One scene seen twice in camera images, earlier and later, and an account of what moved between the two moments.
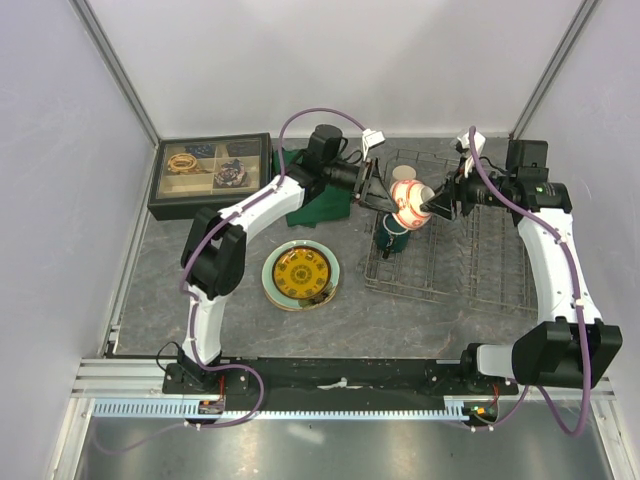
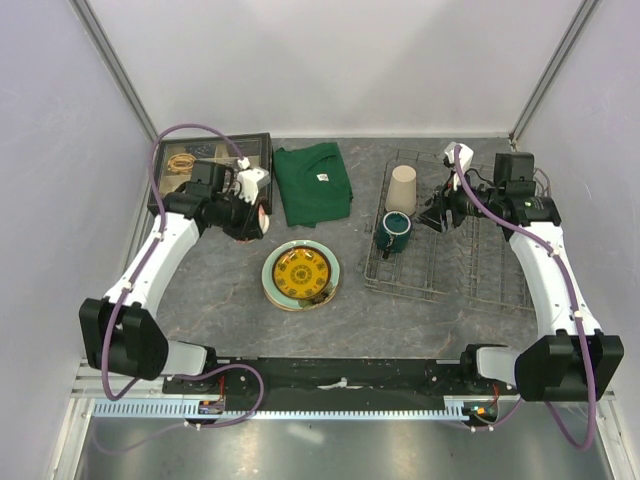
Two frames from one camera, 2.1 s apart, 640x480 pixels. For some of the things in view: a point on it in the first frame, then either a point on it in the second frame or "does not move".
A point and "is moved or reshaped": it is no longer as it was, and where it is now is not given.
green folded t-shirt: [322, 203] does not move
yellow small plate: [301, 272] does not move
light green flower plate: [272, 289] does not move
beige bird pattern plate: [294, 309] does not move
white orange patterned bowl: [408, 195] is moved or reshaped
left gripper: [371, 190] to [249, 228]
